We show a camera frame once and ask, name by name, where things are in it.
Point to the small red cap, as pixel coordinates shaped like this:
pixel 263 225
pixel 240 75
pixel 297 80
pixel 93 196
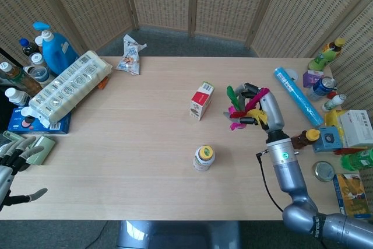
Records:
pixel 333 95

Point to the white cap bottle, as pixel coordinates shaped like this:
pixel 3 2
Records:
pixel 39 40

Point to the white cardboard box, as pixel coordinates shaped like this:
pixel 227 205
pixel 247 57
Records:
pixel 357 129

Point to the jar with white lid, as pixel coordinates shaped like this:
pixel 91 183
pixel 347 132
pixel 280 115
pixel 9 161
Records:
pixel 37 59

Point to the white pill bottle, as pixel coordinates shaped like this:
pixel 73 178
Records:
pixel 17 96

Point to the yellow blue flat box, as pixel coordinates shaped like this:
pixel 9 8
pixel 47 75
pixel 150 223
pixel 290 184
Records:
pixel 351 195

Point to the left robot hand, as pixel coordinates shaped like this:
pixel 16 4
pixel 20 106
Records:
pixel 11 155

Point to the blue square speaker box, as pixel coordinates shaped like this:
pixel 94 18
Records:
pixel 327 139

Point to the white round disc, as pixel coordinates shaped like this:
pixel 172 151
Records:
pixel 292 74

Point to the dark sauce bottle blue cap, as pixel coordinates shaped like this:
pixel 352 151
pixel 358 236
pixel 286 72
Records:
pixel 28 47

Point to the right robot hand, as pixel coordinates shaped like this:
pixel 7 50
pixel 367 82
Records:
pixel 272 112

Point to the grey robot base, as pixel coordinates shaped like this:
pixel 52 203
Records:
pixel 177 235

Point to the blue detergent pump bottle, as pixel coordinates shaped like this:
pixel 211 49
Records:
pixel 56 52

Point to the colourful feather shuttlecock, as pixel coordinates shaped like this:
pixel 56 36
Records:
pixel 233 94

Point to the green tea bottle yellow cap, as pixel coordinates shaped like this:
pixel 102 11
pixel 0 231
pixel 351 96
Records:
pixel 325 55

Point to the blue cookie box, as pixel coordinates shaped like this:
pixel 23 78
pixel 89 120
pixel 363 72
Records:
pixel 17 125

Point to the clear lid round container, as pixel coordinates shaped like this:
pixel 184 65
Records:
pixel 39 74

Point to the yellow snack bag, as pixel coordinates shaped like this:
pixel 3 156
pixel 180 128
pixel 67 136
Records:
pixel 332 119

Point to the purple small box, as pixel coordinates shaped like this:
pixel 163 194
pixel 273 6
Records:
pixel 311 79

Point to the brown tea bottle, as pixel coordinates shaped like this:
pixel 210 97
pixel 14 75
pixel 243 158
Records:
pixel 19 78

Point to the orange snack packet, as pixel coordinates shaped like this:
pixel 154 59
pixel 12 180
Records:
pixel 102 83

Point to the blue soda can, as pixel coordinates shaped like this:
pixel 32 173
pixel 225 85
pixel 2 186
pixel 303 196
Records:
pixel 320 88

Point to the brown bottle yellow cap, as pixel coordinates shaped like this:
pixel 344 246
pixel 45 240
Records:
pixel 304 138

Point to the red wrapper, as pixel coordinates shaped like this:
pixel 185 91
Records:
pixel 345 151

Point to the blue plastic bag roll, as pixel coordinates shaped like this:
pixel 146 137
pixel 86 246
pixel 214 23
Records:
pixel 297 97

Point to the green plastic bottle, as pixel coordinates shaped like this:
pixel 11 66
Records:
pixel 358 160

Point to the cream paper towel pack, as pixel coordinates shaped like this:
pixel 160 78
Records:
pixel 67 88

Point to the white bottle green label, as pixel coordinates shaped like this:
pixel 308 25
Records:
pixel 333 103

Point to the yellow cap drink bottle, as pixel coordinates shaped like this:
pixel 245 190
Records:
pixel 204 158

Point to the round tin can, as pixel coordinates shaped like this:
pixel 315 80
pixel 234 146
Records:
pixel 323 171

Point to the red white carton box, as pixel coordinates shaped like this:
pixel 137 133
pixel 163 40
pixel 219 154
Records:
pixel 201 101

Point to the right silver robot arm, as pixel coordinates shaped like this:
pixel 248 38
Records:
pixel 287 167

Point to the crumpled snack bag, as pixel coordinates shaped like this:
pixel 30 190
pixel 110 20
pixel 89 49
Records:
pixel 129 59

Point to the pale green case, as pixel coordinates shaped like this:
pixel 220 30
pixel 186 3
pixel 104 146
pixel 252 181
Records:
pixel 43 147

